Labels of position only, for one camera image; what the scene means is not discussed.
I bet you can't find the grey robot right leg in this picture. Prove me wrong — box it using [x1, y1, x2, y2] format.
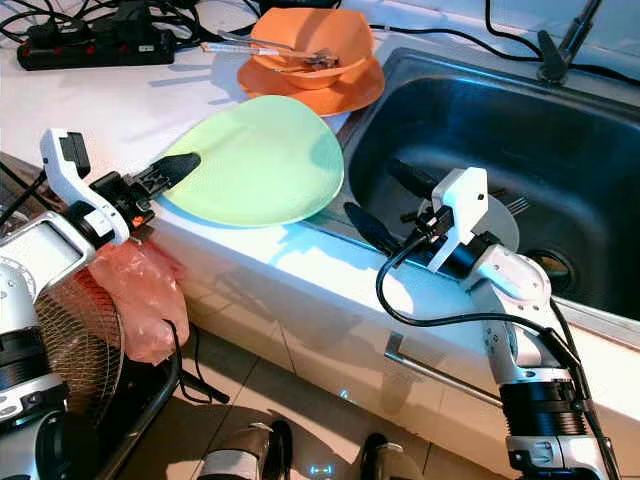
[355, 435, 431, 480]

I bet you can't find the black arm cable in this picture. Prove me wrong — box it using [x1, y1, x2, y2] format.
[0, 165, 51, 226]
[375, 235, 586, 381]

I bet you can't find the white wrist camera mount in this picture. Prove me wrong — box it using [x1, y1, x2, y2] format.
[425, 167, 491, 273]
[40, 128, 131, 246]

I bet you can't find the orange bowl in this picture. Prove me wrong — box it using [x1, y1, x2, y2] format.
[250, 8, 376, 91]

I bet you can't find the red plastic bag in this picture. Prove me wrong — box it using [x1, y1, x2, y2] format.
[85, 235, 176, 366]

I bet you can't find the black floor cable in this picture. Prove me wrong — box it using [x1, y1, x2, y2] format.
[165, 320, 231, 404]

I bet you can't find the grey robot leg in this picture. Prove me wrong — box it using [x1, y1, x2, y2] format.
[200, 422, 291, 480]
[355, 435, 431, 480]

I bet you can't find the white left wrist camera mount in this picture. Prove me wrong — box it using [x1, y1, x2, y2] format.
[40, 128, 131, 246]

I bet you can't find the orange plate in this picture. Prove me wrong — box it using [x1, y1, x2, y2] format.
[237, 55, 386, 117]

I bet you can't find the grey robot left leg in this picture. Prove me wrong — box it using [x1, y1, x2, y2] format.
[200, 422, 291, 480]

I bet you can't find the long steel cabinet handle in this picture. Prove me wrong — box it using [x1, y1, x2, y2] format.
[385, 333, 506, 409]

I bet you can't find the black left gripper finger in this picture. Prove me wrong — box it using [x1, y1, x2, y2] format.
[145, 152, 203, 197]

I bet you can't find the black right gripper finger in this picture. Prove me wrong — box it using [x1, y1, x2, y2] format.
[345, 200, 413, 258]
[385, 157, 448, 203]

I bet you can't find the dark sink faucet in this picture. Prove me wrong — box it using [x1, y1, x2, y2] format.
[537, 0, 606, 83]

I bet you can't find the stainless steel sink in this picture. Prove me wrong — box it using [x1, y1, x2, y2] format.
[325, 48, 640, 351]

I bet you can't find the metal grille floor fan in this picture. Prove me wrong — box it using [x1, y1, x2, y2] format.
[40, 290, 126, 431]

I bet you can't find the round metal sink drain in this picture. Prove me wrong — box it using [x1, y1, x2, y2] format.
[525, 250, 576, 298]

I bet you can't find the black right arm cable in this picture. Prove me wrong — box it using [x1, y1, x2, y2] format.
[375, 235, 586, 381]

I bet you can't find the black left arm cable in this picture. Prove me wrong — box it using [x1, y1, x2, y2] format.
[0, 165, 51, 226]

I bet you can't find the silver metal utensil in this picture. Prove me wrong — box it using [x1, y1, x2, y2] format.
[278, 46, 337, 72]

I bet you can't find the black power strip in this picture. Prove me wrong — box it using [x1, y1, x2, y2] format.
[17, 18, 176, 71]

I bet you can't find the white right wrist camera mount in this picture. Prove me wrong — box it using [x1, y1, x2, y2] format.
[425, 167, 491, 273]

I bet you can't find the black fan stand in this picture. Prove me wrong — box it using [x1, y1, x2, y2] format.
[105, 340, 181, 480]

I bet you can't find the light green plate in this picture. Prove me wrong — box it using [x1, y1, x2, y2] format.
[160, 95, 346, 228]

